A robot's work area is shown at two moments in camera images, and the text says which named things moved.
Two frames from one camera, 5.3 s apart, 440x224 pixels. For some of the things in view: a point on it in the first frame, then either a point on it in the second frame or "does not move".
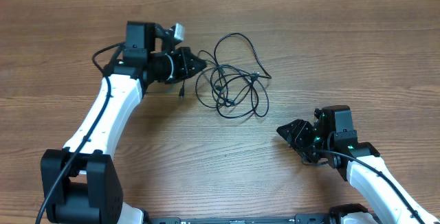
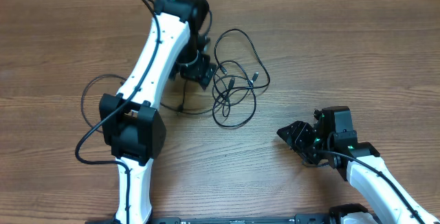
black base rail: x=312 y=218 does not move
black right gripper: x=299 y=130 does not move
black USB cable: x=222 y=86 to x=225 y=92
